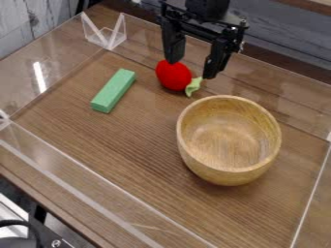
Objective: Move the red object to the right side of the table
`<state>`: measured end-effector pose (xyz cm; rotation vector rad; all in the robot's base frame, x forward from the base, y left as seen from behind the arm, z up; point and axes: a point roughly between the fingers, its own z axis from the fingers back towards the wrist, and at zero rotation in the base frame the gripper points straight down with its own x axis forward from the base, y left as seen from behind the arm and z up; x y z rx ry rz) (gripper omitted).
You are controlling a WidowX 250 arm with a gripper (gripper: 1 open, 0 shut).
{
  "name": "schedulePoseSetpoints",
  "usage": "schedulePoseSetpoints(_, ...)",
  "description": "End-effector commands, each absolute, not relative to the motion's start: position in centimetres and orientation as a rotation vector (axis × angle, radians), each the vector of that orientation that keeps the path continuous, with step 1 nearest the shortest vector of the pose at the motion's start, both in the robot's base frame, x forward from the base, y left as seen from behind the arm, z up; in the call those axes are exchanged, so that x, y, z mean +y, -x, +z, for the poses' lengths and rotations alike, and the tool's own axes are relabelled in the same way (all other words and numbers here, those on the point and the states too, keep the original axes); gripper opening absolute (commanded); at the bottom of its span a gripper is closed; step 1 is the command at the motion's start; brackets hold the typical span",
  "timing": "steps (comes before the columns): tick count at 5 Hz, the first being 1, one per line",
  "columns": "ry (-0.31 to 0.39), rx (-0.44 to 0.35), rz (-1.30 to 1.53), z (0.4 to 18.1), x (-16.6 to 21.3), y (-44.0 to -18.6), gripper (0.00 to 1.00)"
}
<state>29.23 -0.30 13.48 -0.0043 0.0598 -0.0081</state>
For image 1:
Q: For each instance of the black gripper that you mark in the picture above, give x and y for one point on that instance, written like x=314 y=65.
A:
x=203 y=19

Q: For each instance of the red plush strawberry toy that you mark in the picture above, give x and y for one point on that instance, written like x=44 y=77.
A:
x=176 y=78

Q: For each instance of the wooden bowl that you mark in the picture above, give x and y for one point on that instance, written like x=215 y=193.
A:
x=228 y=139

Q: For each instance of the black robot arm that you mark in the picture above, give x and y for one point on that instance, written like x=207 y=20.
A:
x=206 y=20

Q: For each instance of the green rectangular block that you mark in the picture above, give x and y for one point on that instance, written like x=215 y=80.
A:
x=112 y=91

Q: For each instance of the clear acrylic corner bracket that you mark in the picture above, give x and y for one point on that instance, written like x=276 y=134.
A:
x=106 y=38

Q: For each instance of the clear acrylic tray wall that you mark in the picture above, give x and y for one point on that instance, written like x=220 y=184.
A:
x=96 y=207

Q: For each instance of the black metal table frame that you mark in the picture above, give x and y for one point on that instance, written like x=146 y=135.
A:
x=22 y=231

